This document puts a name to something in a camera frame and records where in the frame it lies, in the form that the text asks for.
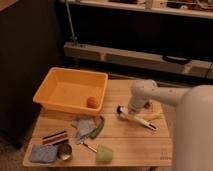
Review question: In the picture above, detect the white dish brush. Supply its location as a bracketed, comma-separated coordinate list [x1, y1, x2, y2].
[116, 106, 157, 130]

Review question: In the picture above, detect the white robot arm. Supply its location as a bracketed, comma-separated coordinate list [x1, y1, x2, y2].
[128, 80, 213, 171]

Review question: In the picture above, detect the orange ball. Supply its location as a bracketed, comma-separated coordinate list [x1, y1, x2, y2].
[86, 97, 99, 108]

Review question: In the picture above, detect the orange plastic bin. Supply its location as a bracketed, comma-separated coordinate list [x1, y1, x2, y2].
[33, 67, 108, 116]

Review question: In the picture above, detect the green pepper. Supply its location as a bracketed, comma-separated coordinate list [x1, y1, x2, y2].
[89, 116, 105, 139]

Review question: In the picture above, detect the grey crumpled cloth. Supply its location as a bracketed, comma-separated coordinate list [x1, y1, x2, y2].
[71, 118, 96, 144]

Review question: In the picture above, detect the yellow corn cob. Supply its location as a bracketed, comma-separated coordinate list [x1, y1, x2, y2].
[143, 112, 162, 121]

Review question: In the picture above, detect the small silver knife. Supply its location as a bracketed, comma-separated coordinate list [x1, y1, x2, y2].
[81, 142, 97, 153]

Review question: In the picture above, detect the light green cup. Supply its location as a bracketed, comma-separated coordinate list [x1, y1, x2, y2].
[96, 144, 113, 162]

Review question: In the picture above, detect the dark striped rectangular block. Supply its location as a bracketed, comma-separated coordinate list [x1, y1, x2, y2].
[42, 131, 68, 145]

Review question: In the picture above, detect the metal vertical pole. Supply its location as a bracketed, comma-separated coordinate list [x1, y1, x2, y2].
[65, 0, 77, 43]

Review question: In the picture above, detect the blue sponge cloth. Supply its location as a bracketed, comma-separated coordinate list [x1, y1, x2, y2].
[29, 145, 58, 164]

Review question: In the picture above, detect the wooden shelf board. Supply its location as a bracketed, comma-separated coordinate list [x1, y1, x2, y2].
[59, 0, 213, 20]

